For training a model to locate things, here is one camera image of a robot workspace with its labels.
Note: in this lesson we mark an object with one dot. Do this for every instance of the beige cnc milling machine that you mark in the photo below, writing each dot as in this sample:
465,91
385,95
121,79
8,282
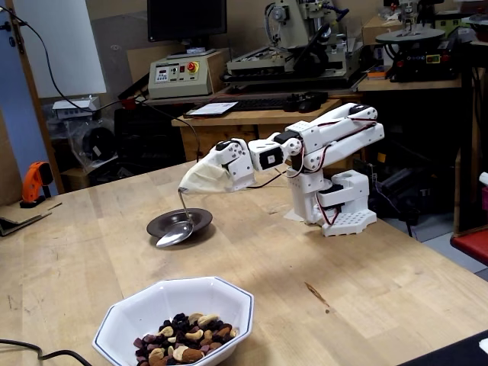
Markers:
297,23

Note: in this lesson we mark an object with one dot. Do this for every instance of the white gripper with motor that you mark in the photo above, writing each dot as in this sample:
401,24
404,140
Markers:
237,170

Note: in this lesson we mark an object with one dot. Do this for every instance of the wooden desk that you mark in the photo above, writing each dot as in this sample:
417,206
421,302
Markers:
213,137

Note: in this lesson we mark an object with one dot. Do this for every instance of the green controller circuit board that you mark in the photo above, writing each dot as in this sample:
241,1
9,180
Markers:
364,171

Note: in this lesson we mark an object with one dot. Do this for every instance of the white octagonal bowl blue rim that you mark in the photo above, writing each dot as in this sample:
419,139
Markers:
152,301

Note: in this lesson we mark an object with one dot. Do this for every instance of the clear bag with black disc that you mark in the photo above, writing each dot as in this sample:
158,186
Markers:
95,145

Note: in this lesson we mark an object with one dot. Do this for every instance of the orange and black power tool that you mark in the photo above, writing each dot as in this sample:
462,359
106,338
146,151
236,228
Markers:
32,183

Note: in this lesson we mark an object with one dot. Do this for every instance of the black computer monitor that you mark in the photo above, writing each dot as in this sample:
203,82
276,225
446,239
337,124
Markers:
187,19

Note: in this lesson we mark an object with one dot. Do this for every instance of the beige masking tape wrap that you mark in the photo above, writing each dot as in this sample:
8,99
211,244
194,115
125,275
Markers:
202,177

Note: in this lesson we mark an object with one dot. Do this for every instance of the black plastic crate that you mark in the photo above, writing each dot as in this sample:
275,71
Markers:
450,354

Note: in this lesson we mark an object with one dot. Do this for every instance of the black scroll saw machine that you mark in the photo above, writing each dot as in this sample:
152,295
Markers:
419,65

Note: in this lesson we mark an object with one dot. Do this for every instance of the red chair dark wood frame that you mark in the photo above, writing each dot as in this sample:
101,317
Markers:
472,244

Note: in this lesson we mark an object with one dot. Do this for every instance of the flat cardboard piece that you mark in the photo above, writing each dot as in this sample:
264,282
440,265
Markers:
23,217

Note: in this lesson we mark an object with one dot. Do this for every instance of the white robot arm with base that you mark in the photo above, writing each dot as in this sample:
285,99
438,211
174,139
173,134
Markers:
343,133

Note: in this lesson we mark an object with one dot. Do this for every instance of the dark brown metal plate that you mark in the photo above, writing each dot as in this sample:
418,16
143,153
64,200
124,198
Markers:
198,221

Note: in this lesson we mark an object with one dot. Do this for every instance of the trail mix nuts and raisins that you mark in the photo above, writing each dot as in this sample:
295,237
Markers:
190,339

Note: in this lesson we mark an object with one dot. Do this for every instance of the tablet with white screen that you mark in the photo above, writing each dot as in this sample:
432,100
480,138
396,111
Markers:
211,108

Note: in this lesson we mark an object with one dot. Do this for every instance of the black storage cabinet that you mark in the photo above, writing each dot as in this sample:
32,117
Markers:
148,141

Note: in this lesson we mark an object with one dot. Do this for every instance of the beige control box emergency stop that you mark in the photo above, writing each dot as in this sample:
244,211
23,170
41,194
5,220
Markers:
179,85

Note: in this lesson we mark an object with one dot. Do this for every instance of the black keyboard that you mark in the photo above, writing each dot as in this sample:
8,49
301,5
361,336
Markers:
263,103

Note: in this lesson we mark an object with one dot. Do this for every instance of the white paper scrap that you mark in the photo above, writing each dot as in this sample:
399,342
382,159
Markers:
293,215

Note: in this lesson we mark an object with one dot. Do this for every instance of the brown wooden beam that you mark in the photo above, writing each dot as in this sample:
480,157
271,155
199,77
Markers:
36,99

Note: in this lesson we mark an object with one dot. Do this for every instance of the white board panel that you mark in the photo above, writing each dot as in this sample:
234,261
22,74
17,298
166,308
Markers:
72,45

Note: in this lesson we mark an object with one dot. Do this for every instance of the bent metal spoon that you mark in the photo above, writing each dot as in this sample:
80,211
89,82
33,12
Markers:
173,238

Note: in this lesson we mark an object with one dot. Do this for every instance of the wooden workbench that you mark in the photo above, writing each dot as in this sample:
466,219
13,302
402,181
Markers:
411,84

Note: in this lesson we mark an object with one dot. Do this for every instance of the brown cardboard box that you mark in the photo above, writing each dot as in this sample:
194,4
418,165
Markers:
377,30

